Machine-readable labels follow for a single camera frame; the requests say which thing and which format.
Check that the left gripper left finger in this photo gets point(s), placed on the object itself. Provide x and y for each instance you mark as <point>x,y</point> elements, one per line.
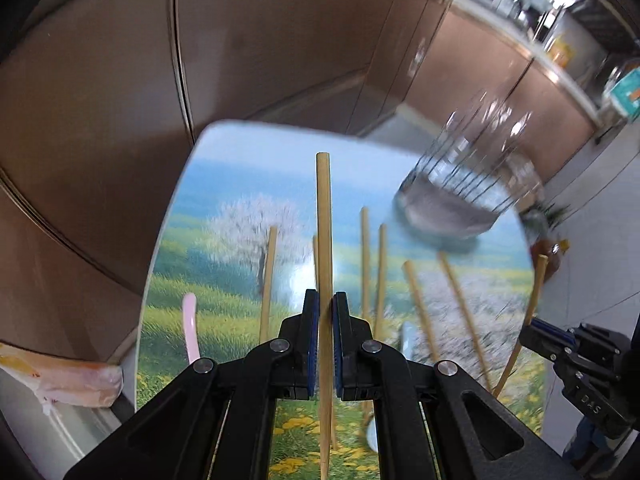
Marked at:
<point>214,420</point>

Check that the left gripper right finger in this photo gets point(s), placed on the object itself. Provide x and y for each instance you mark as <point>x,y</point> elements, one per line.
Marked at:
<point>434,421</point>

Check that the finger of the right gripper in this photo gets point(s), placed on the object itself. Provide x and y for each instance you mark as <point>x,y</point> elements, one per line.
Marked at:
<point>544,347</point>
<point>555,334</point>

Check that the bamboo chopstick eight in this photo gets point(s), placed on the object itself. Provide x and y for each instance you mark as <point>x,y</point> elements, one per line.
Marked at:
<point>540,270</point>

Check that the bamboo chopstick six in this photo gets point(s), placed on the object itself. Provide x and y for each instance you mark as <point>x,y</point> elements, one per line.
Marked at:
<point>421,310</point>

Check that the bamboo chopstick five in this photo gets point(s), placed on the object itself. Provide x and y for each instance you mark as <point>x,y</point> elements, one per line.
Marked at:
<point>381,284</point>

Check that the bamboo chopstick seven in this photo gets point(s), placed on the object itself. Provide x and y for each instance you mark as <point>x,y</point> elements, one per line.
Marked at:
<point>466,315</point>

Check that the bamboo chopstick one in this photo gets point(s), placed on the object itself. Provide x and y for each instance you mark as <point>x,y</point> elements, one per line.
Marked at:
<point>266,292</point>

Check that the bamboo chopstick three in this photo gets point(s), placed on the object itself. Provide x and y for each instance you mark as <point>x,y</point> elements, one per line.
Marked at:
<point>315,252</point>

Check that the bamboo chopstick two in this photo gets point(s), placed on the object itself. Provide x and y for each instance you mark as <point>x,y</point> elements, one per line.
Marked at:
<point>325,290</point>

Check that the teal tissue pack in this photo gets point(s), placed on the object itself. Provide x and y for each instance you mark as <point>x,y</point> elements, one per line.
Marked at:
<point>621,92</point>

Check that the yellow oil bottle counter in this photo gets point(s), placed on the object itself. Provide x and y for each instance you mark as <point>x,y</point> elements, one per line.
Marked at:
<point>560,51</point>

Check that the wire utensil basket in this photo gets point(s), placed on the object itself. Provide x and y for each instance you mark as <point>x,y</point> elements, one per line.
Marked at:
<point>478,155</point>

